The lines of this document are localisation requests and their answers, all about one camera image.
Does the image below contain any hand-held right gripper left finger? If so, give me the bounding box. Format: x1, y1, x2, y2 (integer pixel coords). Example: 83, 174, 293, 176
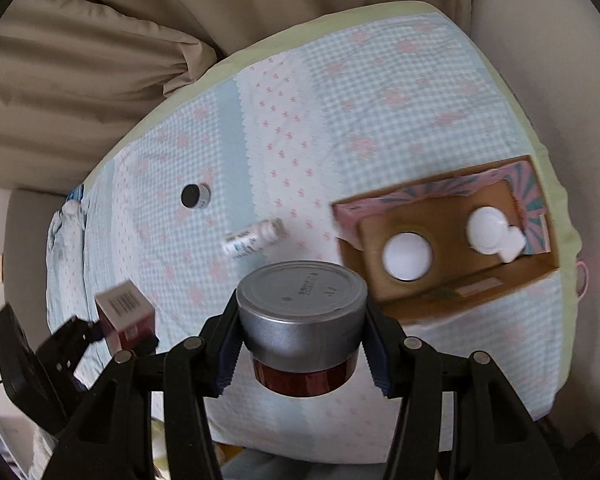
47, 301, 244, 480

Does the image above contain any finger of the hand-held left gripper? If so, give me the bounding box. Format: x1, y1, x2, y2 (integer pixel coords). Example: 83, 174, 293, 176
130, 334, 161, 358
34, 317, 106, 378

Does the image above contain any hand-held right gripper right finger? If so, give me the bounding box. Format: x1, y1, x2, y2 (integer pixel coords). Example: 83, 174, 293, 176
362, 302, 566, 480

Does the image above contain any red box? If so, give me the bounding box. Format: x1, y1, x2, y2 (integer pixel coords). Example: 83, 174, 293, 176
93, 279, 159, 354

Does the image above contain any red jar with silver lid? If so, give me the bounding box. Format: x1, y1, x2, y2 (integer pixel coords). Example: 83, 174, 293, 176
234, 259, 370, 400

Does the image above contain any white-lid jar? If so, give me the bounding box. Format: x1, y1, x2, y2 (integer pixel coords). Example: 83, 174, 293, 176
382, 231, 433, 282

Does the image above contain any cardboard box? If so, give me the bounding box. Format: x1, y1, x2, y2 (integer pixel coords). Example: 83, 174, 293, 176
332, 155, 562, 324

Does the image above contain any green jar with white lid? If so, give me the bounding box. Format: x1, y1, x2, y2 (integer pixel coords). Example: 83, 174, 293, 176
466, 206, 509, 256

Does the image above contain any white earbuds case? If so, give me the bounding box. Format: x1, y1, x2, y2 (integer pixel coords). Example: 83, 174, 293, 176
497, 224, 527, 264

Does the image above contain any grey bed headboard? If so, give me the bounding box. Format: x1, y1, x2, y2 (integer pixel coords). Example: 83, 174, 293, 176
6, 187, 84, 343

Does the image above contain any white bottle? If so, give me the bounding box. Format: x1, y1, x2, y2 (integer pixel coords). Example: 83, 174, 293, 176
221, 217, 285, 260

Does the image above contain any black-lid jar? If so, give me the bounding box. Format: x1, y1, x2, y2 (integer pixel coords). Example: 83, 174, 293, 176
180, 183, 211, 210

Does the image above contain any checked pink-patterned bed sheet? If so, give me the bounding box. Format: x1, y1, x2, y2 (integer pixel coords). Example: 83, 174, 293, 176
44, 7, 567, 466

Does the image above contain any pink strap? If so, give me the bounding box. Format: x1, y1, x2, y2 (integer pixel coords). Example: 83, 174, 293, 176
574, 259, 589, 302

